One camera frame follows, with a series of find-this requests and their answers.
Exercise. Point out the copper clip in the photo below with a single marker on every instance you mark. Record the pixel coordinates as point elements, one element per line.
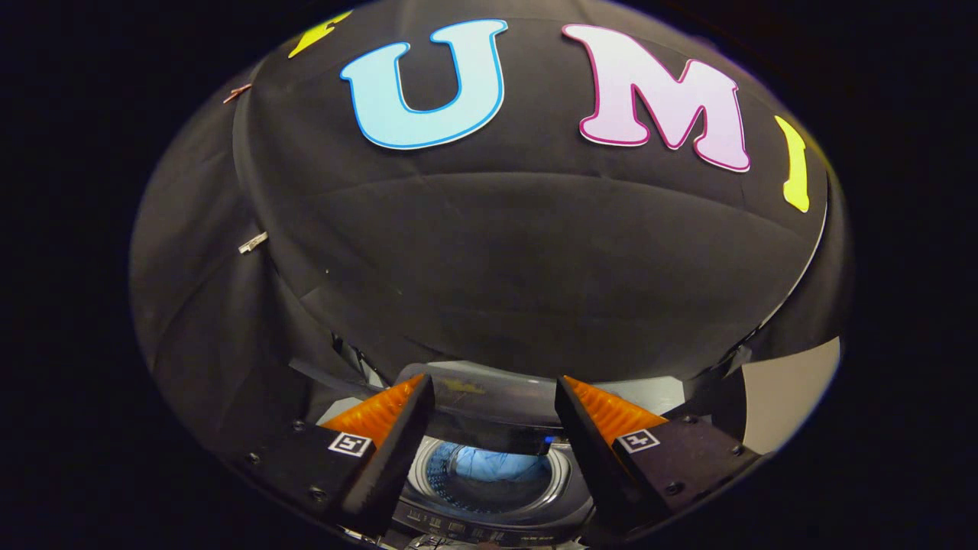
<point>237,93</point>

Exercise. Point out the silver clip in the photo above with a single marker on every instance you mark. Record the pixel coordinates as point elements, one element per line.
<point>253,242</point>

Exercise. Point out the black backdrop cloth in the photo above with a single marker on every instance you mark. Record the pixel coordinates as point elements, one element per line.
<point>535,267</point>

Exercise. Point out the light blue shirt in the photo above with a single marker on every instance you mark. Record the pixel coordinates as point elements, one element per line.
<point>497,464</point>

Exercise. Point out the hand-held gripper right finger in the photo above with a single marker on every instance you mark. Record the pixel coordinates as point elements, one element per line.
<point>592,466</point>

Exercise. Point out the tinted washing machine lid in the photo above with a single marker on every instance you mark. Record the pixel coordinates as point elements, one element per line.
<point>497,405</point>

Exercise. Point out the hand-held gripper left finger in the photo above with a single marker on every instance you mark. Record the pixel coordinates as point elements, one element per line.
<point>390,466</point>

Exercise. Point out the dark grey washing machine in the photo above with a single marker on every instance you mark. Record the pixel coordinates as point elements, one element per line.
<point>489,521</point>

